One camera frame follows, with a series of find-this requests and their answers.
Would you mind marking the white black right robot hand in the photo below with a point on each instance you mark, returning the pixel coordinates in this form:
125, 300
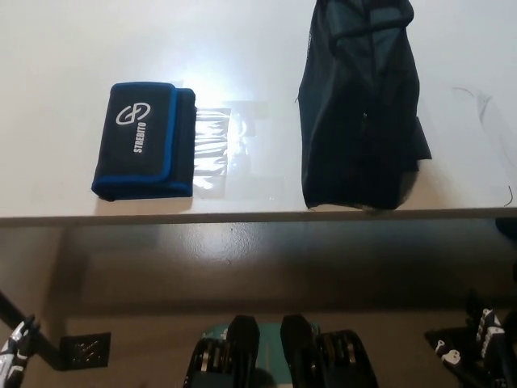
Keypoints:
489, 331

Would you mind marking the black lunch bag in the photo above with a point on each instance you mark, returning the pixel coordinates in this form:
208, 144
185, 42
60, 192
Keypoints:
359, 133

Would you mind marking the black table leg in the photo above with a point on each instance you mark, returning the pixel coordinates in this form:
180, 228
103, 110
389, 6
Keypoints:
28, 327

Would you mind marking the thin dark thread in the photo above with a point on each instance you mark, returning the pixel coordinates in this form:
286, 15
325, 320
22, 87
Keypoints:
501, 145

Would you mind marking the clear plastic sheet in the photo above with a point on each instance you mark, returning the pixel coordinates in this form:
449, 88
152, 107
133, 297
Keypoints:
226, 137

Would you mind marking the black blue-trimmed Strebito notebook pouch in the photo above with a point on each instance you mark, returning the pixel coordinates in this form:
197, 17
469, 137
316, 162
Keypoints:
141, 141

